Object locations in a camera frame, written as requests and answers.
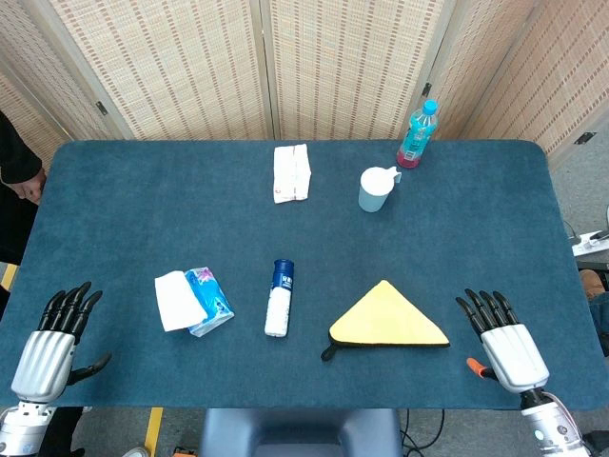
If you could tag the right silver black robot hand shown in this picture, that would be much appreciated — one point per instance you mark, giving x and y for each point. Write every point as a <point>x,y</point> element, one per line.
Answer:
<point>515,354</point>

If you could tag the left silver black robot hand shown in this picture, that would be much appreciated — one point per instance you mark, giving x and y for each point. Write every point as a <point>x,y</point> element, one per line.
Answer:
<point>45,354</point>

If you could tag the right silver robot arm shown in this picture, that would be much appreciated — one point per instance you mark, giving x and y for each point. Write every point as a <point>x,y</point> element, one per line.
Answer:
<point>552,423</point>

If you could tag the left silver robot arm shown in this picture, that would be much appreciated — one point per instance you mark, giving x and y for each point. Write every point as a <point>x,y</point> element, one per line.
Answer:
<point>21,428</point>

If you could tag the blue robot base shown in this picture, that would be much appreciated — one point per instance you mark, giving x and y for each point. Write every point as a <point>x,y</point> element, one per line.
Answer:
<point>300,432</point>

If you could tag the blue tissue pack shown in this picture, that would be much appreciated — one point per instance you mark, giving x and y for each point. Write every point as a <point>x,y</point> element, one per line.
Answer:
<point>197,301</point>

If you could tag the white towel pack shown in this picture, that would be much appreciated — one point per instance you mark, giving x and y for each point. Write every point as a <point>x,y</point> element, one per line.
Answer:
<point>291,173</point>

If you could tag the brown shoe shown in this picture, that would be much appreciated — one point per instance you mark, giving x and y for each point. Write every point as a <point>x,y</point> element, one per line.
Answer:
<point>592,282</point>

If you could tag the yellow folded cloth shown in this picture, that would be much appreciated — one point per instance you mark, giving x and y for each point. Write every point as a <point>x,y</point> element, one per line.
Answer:
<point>387,323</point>

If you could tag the white power strip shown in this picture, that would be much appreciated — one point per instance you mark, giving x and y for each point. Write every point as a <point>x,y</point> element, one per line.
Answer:
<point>590,242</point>

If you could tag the person in black clothes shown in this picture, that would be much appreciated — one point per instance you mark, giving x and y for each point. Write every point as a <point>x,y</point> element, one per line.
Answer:
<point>16,190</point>

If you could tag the light blue lidded cup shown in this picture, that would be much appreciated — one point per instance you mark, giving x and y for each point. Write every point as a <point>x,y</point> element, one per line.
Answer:
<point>375,190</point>

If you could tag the blue table mat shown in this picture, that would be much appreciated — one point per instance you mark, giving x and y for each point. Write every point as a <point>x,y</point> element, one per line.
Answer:
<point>304,266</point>

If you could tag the blue drink bottle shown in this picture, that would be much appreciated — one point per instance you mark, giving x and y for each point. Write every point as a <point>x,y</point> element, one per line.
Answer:
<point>418,138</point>

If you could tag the blue capped white bottle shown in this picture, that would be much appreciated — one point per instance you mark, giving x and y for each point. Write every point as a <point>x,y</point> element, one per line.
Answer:
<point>280,300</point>

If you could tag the woven folding screen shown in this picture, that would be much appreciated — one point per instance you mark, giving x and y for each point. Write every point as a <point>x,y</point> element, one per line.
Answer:
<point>295,66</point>

